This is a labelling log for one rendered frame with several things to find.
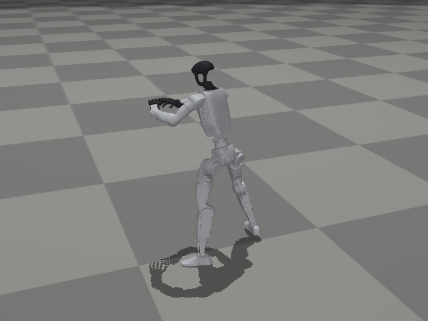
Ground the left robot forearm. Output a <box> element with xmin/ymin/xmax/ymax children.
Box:
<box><xmin>150</xmin><ymin>104</ymin><xmax>175</xmax><ymax>123</ymax></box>

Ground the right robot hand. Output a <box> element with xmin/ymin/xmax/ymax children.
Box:
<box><xmin>159</xmin><ymin>98</ymin><xmax>183</xmax><ymax>108</ymax></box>

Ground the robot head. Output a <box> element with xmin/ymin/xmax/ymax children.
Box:
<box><xmin>191</xmin><ymin>61</ymin><xmax>219</xmax><ymax>90</ymax></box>

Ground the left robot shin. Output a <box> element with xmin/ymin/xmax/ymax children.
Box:
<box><xmin>197</xmin><ymin>208</ymin><xmax>213</xmax><ymax>259</ymax></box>

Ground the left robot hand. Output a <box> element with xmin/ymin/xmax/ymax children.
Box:
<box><xmin>148</xmin><ymin>98</ymin><xmax>165</xmax><ymax>110</ymax></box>

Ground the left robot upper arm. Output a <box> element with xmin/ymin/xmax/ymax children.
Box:
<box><xmin>166</xmin><ymin>94</ymin><xmax>205</xmax><ymax>127</ymax></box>

